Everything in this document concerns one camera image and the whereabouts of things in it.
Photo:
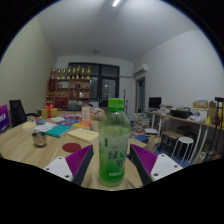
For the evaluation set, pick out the white printed booklet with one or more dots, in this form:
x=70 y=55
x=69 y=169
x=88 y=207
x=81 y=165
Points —
x=45 y=127

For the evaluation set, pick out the black computer monitor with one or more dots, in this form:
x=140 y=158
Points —
x=155 y=102

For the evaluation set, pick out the pile of books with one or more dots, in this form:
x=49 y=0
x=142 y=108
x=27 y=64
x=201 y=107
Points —
x=141 y=125

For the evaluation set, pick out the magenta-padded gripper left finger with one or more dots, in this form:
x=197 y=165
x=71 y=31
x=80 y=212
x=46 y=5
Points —
x=63 y=166

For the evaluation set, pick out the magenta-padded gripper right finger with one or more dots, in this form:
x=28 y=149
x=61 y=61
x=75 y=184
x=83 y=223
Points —
x=160 y=165

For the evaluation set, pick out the ceiling light tube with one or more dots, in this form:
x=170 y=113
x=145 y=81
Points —
x=116 y=3

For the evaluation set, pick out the small wooden picture frame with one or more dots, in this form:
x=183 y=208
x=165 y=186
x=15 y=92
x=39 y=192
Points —
x=86 y=114

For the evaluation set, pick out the white round stool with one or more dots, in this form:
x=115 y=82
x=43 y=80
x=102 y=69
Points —
x=184 y=140

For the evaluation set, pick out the brown wooden stool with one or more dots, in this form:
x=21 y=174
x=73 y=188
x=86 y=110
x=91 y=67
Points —
x=171 y=134

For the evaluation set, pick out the white wall air conditioner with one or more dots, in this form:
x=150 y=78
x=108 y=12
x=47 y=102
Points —
x=141 y=69

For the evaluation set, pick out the green tea drink bottle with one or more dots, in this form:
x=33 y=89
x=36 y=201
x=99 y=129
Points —
x=114 y=150

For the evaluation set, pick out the thick cream book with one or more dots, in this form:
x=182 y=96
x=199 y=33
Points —
x=29 y=125

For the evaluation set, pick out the white-legged wooden side desk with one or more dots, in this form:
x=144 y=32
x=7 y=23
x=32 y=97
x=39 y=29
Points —
x=186 y=120

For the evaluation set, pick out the pink flowers in white pot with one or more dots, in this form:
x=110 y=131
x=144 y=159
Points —
x=97 y=115

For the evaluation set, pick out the wooden shelf unit with trophies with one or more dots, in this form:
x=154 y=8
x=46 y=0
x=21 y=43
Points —
x=68 y=90

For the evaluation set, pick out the black office chair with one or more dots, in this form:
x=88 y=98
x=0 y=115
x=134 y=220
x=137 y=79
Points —
x=16 y=111

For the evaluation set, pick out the teal book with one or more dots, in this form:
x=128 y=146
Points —
x=58 y=131

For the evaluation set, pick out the small steel cup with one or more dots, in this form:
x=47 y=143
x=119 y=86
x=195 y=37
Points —
x=39 y=139

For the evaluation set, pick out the flat pale yellow book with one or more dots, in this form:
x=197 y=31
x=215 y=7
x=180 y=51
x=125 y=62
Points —
x=83 y=135

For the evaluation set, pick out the yellow gift box red ribbon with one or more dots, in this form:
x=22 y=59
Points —
x=49 y=112

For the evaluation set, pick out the flat round red coaster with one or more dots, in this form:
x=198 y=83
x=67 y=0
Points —
x=71 y=147

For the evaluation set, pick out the purple sign board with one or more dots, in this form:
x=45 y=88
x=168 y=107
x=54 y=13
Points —
x=4 y=118

